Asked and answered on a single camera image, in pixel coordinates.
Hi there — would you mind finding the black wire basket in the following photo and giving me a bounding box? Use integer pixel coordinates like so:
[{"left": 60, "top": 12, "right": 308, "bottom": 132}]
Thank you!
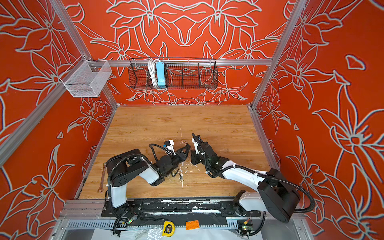
[{"left": 128, "top": 58, "right": 219, "bottom": 90}]

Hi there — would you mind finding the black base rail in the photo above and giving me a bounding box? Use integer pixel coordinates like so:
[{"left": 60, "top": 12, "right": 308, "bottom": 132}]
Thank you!
[{"left": 101, "top": 197, "right": 262, "bottom": 229}]

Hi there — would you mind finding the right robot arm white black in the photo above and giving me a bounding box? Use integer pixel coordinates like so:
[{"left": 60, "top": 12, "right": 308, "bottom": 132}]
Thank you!
[{"left": 191, "top": 134, "right": 316, "bottom": 223}]

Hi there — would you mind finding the orange lego brick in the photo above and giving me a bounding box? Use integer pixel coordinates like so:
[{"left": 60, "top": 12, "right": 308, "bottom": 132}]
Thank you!
[{"left": 185, "top": 220, "right": 200, "bottom": 231}]

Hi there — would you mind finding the clear plastic bin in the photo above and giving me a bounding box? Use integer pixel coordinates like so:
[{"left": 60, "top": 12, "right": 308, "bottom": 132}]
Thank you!
[{"left": 61, "top": 60, "right": 112, "bottom": 98}]

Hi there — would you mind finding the white cable bundle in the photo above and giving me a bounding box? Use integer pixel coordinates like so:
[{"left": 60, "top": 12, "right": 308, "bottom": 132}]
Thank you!
[{"left": 147, "top": 59, "right": 158, "bottom": 87}]

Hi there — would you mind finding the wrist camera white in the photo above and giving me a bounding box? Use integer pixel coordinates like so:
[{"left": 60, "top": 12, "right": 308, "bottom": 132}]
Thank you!
[
  {"left": 163, "top": 140, "right": 176, "bottom": 156},
  {"left": 192, "top": 138, "right": 200, "bottom": 155}
]

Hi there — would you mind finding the metal wrench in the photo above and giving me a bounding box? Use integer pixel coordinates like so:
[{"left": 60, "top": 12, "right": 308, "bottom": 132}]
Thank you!
[{"left": 98, "top": 163, "right": 107, "bottom": 194}]

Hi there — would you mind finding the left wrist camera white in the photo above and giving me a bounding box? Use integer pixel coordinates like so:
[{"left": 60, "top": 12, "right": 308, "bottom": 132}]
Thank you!
[{"left": 163, "top": 140, "right": 176, "bottom": 156}]

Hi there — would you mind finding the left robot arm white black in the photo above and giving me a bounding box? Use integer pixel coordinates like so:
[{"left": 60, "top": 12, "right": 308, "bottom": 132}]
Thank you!
[{"left": 106, "top": 141, "right": 191, "bottom": 221}]

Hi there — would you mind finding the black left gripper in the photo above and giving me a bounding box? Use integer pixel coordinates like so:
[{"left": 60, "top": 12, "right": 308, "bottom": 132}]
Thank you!
[{"left": 164, "top": 145, "right": 190, "bottom": 178}]

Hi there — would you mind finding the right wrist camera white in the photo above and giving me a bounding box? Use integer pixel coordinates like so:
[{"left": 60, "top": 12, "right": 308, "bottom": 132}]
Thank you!
[{"left": 192, "top": 138, "right": 200, "bottom": 155}]

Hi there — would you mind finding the blue white box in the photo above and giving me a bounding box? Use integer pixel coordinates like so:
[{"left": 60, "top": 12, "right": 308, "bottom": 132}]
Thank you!
[{"left": 156, "top": 62, "right": 166, "bottom": 88}]

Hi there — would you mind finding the yellow tape measure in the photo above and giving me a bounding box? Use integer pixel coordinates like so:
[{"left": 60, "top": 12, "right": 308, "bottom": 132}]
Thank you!
[{"left": 162, "top": 221, "right": 176, "bottom": 237}]

